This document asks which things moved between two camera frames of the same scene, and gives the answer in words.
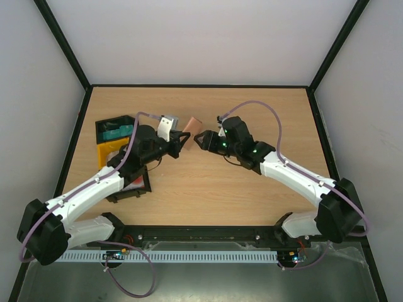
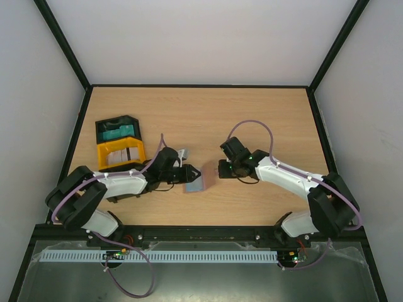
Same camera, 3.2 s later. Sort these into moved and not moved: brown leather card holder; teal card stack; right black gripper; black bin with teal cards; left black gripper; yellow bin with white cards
Moved: left black gripper; brown leather card holder; right black gripper
Not moved: black bin with teal cards; teal card stack; yellow bin with white cards
